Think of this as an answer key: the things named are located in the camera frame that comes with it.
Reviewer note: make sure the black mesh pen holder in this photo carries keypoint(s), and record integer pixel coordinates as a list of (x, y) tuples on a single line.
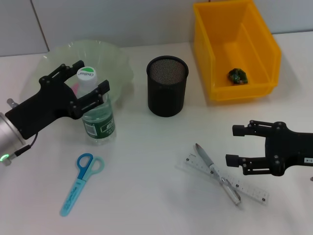
[(166, 98)]

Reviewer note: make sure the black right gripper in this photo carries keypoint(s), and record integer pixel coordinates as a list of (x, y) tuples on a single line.
[(291, 149)]

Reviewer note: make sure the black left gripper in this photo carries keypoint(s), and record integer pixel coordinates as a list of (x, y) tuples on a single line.
[(46, 105)]

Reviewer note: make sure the blue and teal scissors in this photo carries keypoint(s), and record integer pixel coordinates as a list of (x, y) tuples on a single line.
[(73, 193)]

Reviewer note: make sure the clear silver ballpoint pen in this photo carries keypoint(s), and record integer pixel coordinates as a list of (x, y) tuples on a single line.
[(206, 159)]

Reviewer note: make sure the clear water bottle green label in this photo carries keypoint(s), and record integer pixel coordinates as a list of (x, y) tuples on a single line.
[(100, 127)]

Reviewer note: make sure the clear plastic ruler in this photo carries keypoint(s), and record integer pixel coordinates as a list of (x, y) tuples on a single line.
[(252, 192)]

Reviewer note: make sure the yellow plastic storage bin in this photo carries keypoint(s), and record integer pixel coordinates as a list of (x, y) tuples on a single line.
[(244, 49)]

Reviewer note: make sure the pink peach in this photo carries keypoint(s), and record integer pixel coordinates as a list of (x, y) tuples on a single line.
[(75, 87)]

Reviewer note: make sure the translucent green wavy fruit plate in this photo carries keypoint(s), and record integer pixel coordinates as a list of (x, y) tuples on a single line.
[(107, 56)]

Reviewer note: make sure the green plastic wrapper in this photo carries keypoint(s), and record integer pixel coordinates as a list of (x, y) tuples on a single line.
[(237, 77)]

